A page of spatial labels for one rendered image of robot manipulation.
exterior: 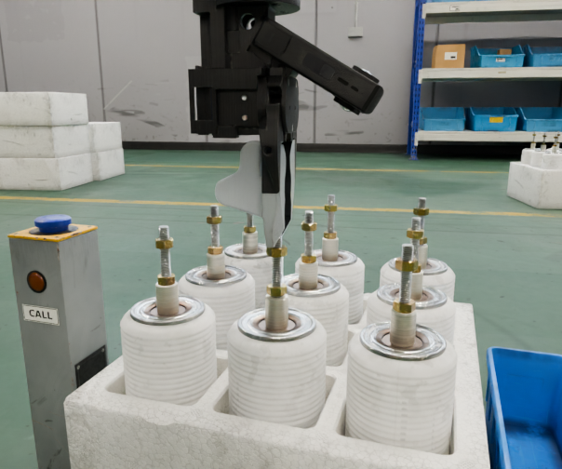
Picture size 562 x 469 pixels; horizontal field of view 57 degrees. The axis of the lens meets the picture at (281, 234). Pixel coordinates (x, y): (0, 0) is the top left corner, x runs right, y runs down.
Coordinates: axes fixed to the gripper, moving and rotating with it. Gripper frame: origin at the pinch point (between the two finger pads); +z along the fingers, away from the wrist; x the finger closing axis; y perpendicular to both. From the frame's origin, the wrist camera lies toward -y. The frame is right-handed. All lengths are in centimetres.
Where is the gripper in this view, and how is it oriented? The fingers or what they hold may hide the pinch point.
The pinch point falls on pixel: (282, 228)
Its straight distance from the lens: 47.2
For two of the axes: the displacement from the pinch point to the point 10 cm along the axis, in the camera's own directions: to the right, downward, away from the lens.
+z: 0.0, 9.7, 2.4
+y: -9.8, -0.4, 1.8
